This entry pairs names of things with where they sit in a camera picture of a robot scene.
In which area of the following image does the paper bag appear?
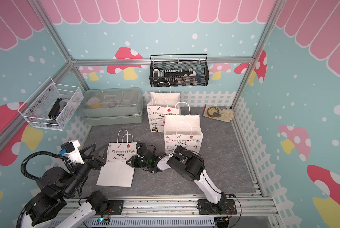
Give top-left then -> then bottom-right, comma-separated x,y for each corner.
97,129 -> 137,187
164,114 -> 204,155
147,86 -> 181,133

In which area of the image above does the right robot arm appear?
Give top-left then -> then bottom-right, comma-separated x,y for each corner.
126,143 -> 237,215

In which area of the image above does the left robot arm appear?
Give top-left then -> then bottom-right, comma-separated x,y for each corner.
16,140 -> 108,228

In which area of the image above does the clear plastic storage box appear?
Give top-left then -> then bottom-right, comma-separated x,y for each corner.
78,87 -> 143,126

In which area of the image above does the black item in white basket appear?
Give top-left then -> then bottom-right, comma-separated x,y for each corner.
48,98 -> 62,119

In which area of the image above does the green circuit board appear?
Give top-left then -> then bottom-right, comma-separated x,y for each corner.
96,218 -> 110,226

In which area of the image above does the roll of brown tape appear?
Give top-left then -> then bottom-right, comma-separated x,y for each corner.
207,106 -> 220,118

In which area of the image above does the black white device in basket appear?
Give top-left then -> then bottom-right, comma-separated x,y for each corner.
150,68 -> 197,84

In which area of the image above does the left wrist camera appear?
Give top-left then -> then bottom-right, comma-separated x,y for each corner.
59,140 -> 84,164

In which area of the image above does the white wire mesh basket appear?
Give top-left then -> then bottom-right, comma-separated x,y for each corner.
18,78 -> 83,131

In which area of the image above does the black wire mesh basket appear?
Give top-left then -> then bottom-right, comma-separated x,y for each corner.
149,54 -> 209,87

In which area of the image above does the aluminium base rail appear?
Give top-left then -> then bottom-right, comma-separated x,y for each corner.
40,195 -> 282,228

